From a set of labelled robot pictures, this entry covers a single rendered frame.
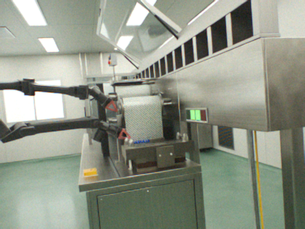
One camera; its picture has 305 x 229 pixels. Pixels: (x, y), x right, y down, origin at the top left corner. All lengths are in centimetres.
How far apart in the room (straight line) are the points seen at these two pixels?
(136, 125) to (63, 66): 577
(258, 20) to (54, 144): 665
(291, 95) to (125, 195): 89
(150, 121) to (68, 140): 569
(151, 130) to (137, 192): 42
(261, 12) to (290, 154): 51
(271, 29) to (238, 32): 16
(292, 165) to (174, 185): 61
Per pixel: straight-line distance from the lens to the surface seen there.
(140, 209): 137
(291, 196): 109
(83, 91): 151
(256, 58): 88
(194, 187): 144
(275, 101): 88
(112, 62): 211
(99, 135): 148
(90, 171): 141
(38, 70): 723
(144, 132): 154
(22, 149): 732
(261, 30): 90
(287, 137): 104
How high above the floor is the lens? 126
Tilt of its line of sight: 3 degrees down
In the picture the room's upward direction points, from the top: 5 degrees counter-clockwise
